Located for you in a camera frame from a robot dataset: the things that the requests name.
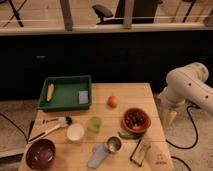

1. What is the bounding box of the green vegetable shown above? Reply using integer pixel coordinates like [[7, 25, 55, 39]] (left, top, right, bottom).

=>
[[118, 132, 144, 140]]

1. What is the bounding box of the grey spatula handle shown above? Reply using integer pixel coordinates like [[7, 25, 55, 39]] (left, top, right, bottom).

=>
[[87, 144, 109, 169]]

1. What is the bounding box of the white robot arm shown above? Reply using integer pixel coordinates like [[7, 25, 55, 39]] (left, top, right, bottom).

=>
[[158, 62, 213, 126]]

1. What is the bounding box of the white paper cup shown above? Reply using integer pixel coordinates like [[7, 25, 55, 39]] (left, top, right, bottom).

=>
[[67, 123, 85, 143]]

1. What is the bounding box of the orange apple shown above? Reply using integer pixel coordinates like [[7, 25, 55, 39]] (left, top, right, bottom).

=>
[[107, 95, 118, 108]]

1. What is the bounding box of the black floor cable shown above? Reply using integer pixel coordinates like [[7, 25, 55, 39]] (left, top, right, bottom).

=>
[[165, 105, 200, 150]]

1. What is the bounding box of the black office chair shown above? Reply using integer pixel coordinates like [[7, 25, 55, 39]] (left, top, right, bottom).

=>
[[92, 4, 123, 25]]

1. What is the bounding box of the dark purple bowl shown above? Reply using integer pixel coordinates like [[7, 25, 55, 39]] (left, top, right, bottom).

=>
[[25, 139, 56, 170]]

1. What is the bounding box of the grey sponge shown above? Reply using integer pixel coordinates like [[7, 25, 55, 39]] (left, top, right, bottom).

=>
[[79, 91, 88, 104]]

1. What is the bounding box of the steel measuring cup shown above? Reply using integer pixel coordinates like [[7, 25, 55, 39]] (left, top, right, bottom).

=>
[[106, 136, 122, 153]]

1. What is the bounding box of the green plastic cup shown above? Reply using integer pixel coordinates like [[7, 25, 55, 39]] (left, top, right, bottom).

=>
[[87, 117, 102, 133]]

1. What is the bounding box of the yellow corn cob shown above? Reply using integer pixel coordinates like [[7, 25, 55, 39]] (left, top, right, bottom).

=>
[[46, 84, 54, 102]]

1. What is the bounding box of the fork with dark handle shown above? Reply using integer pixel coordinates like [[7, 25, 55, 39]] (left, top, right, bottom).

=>
[[35, 117, 64, 125]]

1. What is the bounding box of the green plastic tray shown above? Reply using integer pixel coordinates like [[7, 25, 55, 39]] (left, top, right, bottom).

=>
[[38, 75, 92, 112]]

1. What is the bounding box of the terracotta bowl with dark fruit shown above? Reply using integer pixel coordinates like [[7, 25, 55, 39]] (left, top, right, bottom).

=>
[[121, 108, 151, 133]]

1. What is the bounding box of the black cable left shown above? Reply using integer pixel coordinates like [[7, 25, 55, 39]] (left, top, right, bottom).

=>
[[0, 112, 29, 144]]

